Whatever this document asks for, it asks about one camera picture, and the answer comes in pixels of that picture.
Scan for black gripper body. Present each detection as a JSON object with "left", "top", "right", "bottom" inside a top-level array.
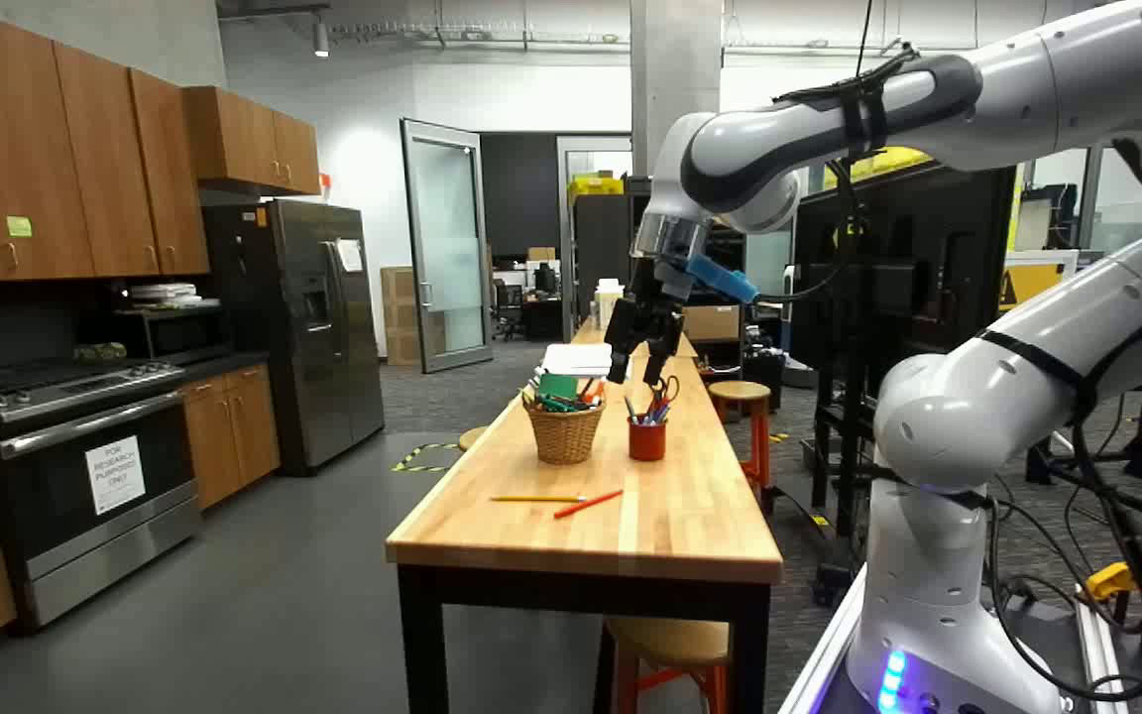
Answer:
[{"left": 605, "top": 258, "right": 689, "bottom": 353}]

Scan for orange-red pen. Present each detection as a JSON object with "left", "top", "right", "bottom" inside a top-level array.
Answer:
[{"left": 553, "top": 484, "right": 627, "bottom": 524}]

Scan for aluminium robot base platform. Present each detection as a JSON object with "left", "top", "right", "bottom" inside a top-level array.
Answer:
[{"left": 775, "top": 565, "right": 1142, "bottom": 714}]

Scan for bunch of coloured markers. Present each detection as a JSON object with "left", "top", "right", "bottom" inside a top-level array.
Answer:
[{"left": 619, "top": 372, "right": 683, "bottom": 428}]

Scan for white paper stack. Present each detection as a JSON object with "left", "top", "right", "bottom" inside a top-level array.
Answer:
[{"left": 540, "top": 340, "right": 619, "bottom": 381}]

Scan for green paper packets bundle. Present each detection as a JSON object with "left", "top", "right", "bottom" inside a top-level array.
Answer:
[{"left": 528, "top": 365, "right": 610, "bottom": 417}]

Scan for red mug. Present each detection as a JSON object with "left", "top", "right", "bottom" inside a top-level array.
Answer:
[{"left": 627, "top": 417, "right": 671, "bottom": 465}]

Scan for round wooden stool red legs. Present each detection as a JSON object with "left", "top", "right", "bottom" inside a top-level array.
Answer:
[
  {"left": 601, "top": 616, "right": 733, "bottom": 714},
  {"left": 708, "top": 378, "right": 776, "bottom": 502}
]

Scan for wicker basket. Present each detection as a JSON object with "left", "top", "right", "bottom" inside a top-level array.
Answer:
[{"left": 519, "top": 393, "right": 607, "bottom": 469}]

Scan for wooden table black legs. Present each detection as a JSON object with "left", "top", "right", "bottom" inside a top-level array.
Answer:
[{"left": 380, "top": 316, "right": 788, "bottom": 714}]

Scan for concrete column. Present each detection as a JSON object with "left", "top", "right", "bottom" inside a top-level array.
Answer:
[{"left": 627, "top": 0, "right": 730, "bottom": 184}]

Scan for yellow plastic case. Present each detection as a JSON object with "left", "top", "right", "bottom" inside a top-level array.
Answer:
[{"left": 821, "top": 143, "right": 942, "bottom": 197}]

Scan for stainless steel refrigerator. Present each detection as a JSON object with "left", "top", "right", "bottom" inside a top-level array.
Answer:
[{"left": 203, "top": 197, "right": 391, "bottom": 476}]

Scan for brown base cabinet by refrigerator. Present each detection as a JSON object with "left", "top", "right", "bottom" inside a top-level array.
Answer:
[{"left": 178, "top": 360, "right": 287, "bottom": 517}]

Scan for brown cabinet above refrigerator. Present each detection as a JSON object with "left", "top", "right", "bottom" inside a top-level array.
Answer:
[{"left": 178, "top": 83, "right": 324, "bottom": 197}]

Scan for microwave oven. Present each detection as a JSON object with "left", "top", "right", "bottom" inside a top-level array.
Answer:
[{"left": 113, "top": 295, "right": 225, "bottom": 360}]

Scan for yellow clamp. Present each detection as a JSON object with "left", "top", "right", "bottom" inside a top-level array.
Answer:
[{"left": 1078, "top": 558, "right": 1142, "bottom": 606}]

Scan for white notice on oven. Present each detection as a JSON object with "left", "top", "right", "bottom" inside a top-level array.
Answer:
[{"left": 79, "top": 432, "right": 153, "bottom": 521}]

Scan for stainless steel oven range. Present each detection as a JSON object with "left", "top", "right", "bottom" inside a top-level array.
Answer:
[{"left": 0, "top": 356, "right": 208, "bottom": 632}]

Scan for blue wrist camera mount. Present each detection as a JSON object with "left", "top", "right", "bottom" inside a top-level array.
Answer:
[{"left": 687, "top": 249, "right": 761, "bottom": 311}]

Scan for glass door grey frame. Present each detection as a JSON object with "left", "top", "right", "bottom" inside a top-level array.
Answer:
[{"left": 397, "top": 114, "right": 498, "bottom": 378}]

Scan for long brown wall cabinets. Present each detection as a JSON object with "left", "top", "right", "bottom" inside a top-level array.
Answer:
[{"left": 0, "top": 0, "right": 216, "bottom": 287}]

